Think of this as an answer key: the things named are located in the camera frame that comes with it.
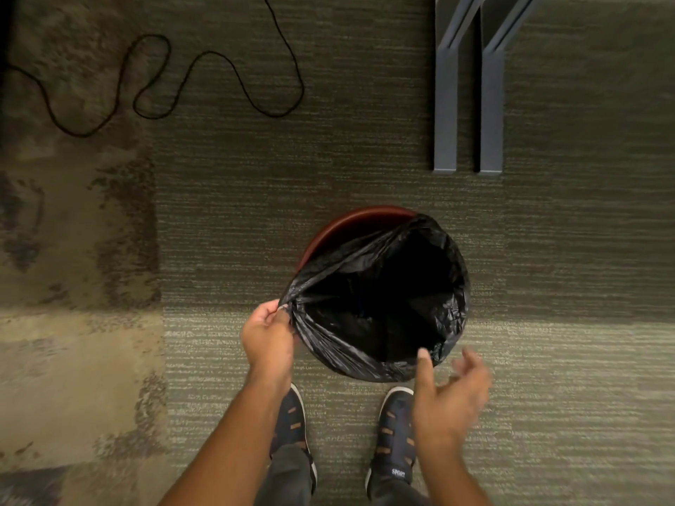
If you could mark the person's right hand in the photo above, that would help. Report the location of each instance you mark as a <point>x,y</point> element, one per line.
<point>448,405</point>

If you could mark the person's left hand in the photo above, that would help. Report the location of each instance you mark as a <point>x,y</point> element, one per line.
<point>266,342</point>

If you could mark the person's left thumb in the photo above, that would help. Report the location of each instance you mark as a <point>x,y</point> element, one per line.
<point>282,317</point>

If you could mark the person's right thumb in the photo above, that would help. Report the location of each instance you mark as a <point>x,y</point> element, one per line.
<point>426,371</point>

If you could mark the black plastic trash bag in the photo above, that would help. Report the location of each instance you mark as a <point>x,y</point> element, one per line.
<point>379,300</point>

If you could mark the person's right forearm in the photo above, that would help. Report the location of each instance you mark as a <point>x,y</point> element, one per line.
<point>456,479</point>

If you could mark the person's left forearm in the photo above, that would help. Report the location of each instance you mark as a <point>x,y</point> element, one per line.
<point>224,447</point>

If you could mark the person's right dark blue shoe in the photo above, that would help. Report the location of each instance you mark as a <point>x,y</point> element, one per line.
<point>393,442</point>

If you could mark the person's dark blue shoe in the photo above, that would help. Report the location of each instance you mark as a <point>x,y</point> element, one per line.
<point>292,426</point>
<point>393,442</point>

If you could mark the person's left dark blue shoe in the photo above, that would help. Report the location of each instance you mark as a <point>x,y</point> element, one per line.
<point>292,426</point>

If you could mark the red round trash bin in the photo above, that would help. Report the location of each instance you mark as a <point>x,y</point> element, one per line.
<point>348,223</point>

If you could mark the grey metal table leg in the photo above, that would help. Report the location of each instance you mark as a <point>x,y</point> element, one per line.
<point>493,89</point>
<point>448,84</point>

